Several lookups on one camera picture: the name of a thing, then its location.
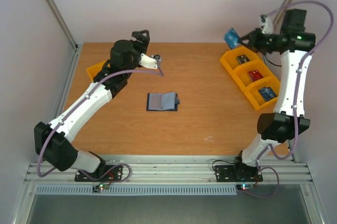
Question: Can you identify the blue credit card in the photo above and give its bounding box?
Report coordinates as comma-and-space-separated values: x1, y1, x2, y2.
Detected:
223, 28, 240, 50
258, 87, 277, 102

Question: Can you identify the black credit card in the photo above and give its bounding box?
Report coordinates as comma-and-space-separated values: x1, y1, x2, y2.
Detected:
236, 54, 250, 65

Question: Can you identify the red credit card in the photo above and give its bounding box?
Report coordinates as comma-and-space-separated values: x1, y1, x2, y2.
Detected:
248, 70, 264, 82

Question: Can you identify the blue leather card holder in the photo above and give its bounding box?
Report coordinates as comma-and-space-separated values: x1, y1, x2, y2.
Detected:
146, 92, 180, 112

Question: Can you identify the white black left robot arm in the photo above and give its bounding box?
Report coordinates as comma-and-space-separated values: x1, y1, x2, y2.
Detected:
34, 30, 157, 181

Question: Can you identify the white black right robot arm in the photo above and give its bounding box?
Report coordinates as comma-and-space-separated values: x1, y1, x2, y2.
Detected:
232, 9, 316, 181

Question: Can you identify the yellow bin far right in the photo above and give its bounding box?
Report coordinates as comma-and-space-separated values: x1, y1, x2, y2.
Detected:
220, 46, 259, 75

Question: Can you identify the yellow bin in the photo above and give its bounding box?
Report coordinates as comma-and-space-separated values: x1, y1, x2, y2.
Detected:
86, 61, 106, 82
243, 76, 280, 111
231, 60, 272, 91
220, 46, 259, 75

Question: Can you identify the yellow bin middle right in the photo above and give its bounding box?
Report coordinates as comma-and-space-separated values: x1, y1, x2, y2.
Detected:
231, 60, 272, 91

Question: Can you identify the yellow bin near right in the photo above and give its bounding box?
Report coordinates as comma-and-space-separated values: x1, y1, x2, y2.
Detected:
243, 76, 280, 111

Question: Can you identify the yellow bin left side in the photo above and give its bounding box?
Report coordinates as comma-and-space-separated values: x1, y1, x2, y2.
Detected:
86, 61, 106, 82

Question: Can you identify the right small circuit board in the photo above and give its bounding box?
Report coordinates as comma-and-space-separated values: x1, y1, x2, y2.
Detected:
236, 183, 255, 191

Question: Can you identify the small circuit board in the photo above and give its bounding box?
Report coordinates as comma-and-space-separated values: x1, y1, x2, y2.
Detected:
92, 184, 109, 193
236, 183, 255, 191

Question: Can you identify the left small circuit board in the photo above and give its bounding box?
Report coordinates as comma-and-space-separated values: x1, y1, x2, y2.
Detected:
92, 184, 109, 193

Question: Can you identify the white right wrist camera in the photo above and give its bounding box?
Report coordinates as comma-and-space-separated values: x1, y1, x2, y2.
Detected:
259, 14, 274, 34

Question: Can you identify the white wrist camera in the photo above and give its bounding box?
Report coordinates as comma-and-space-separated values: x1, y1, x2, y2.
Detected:
259, 14, 274, 34
139, 53, 162, 69

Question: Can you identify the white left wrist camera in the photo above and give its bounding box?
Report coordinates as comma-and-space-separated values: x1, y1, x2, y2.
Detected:
139, 53, 162, 69

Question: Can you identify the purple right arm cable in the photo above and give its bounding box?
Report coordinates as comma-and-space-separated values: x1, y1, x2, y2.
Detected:
241, 0, 335, 200

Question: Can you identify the left aluminium corner post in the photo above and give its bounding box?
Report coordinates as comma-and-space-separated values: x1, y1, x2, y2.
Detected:
30, 0, 80, 52

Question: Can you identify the aluminium rail base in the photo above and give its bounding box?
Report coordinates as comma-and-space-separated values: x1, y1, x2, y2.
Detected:
25, 154, 314, 186

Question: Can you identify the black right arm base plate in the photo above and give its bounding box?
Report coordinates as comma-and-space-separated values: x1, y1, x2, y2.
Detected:
215, 165, 263, 182

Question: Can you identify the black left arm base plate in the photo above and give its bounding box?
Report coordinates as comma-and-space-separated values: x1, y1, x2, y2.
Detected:
74, 165, 123, 182

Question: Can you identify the grey slotted cable duct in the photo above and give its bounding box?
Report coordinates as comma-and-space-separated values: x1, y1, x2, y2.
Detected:
35, 184, 237, 196

